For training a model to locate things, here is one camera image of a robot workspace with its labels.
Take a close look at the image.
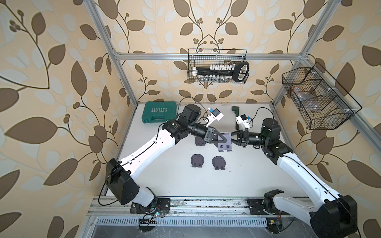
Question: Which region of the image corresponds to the right black wire basket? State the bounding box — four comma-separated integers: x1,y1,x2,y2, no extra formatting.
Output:
282,62,362,130

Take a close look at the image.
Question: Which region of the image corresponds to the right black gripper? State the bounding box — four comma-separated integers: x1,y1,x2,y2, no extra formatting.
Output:
225,129,268,148

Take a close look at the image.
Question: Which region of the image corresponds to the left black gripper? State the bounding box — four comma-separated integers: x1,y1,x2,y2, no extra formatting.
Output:
185,122,226,143

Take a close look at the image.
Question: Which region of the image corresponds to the aluminium mounting rail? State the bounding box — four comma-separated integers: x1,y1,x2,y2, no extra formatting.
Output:
87,196,291,218

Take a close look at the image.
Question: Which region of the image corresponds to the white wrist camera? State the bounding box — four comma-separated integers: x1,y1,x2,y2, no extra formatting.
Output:
205,108,224,127
235,114,251,130

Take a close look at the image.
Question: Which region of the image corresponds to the plastic bag in basket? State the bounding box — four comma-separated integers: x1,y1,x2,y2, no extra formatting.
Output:
294,87,320,111

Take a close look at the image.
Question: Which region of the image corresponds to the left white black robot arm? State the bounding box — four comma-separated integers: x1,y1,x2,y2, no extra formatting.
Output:
104,104,226,207

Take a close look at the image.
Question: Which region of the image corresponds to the socket bit set holder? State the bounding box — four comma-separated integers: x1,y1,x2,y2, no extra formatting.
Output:
190,61,250,84

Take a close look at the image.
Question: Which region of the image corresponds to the black wire basket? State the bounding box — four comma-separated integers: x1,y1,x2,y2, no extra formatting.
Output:
282,62,362,130
187,48,250,84

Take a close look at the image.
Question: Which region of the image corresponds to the green plastic tool case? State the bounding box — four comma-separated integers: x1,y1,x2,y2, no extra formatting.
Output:
141,101,177,124

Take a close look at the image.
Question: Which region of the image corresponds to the green black handled tool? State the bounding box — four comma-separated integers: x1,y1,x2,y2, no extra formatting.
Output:
231,106,240,130

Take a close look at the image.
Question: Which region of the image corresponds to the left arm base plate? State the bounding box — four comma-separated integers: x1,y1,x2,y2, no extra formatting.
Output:
130,197,171,215

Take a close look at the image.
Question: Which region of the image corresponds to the grey phone stand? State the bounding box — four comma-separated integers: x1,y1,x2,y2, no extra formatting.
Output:
217,132,232,152
191,154,204,168
194,137,207,146
212,156,226,170

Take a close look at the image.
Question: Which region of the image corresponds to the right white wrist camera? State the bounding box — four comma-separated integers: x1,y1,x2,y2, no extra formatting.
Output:
235,114,251,130

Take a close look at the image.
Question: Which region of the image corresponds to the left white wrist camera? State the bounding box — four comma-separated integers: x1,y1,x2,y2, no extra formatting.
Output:
205,108,224,127

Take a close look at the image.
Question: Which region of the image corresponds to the back black wire basket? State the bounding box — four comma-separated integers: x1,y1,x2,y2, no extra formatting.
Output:
187,48,250,84

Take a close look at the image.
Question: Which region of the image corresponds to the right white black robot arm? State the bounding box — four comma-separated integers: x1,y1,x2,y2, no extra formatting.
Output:
232,115,358,238

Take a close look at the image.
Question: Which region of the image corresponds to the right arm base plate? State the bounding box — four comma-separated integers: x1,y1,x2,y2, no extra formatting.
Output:
246,197,281,215

